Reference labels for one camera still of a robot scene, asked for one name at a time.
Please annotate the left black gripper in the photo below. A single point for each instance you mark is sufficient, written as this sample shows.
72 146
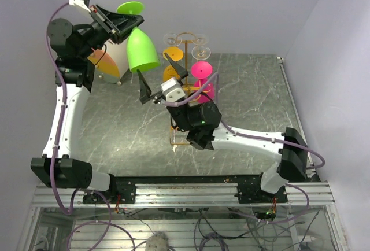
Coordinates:
119 25

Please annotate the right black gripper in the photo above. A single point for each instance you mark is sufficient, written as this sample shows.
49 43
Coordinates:
145 91

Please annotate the green plastic goblet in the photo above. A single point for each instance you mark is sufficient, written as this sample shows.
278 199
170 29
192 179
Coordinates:
141 51

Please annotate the magenta plastic goblet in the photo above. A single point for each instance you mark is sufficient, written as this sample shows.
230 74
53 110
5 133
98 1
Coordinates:
202 70

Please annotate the clear glass tumbler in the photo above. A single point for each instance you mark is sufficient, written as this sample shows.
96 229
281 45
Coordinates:
172 39

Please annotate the clear flute wine glass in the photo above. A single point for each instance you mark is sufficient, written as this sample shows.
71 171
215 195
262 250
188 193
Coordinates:
201 53

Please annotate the clear round wine glass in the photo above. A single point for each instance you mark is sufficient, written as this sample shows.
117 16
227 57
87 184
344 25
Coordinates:
201 39

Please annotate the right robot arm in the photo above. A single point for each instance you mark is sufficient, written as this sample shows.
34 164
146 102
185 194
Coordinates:
191 98

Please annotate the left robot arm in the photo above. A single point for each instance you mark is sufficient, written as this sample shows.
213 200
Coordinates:
58 166

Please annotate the cream round drawer box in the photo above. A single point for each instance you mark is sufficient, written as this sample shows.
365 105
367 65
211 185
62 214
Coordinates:
110 62

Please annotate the grey fuzzy ball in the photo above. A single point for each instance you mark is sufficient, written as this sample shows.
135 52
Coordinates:
157 242

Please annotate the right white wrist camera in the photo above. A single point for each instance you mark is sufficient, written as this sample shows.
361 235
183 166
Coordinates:
172 90

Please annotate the gold wire wine glass rack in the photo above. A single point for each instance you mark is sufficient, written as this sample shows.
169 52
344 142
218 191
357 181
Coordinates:
179 54

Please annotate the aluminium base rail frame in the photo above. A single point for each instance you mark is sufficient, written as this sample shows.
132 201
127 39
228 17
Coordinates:
220 194

